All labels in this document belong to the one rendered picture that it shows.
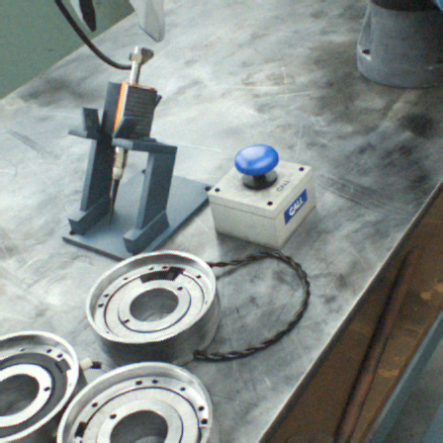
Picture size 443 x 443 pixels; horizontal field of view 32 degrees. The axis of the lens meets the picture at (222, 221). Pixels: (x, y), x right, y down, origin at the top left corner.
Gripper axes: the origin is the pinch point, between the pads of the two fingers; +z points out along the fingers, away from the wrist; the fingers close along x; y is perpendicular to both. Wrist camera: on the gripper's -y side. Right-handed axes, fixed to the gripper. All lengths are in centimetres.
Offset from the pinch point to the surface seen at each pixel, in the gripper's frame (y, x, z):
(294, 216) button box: 1.5, -15.0, 17.0
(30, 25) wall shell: 101, 154, 63
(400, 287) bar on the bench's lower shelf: 21.1, -15.1, 42.2
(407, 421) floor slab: 42, -5, 99
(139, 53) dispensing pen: 1.9, 0.0, 3.4
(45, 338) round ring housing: -21.6, -7.3, 14.8
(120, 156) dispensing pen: -3.8, -0.1, 11.0
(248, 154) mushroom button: 1.3, -11.1, 11.2
